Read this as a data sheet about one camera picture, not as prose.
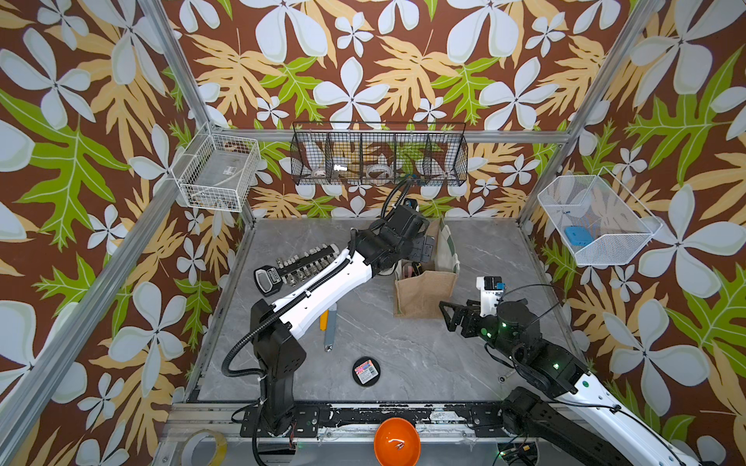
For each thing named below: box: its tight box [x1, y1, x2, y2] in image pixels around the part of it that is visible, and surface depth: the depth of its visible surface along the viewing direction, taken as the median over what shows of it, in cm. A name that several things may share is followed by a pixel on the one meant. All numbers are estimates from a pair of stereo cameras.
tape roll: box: [180, 429, 228, 466], surface depth 70 cm
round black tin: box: [351, 356, 382, 388], surface depth 82 cm
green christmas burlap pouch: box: [393, 217, 461, 320], surface depth 89 cm
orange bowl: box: [373, 417, 422, 466], surface depth 70 cm
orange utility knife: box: [319, 309, 330, 332], surface depth 93 cm
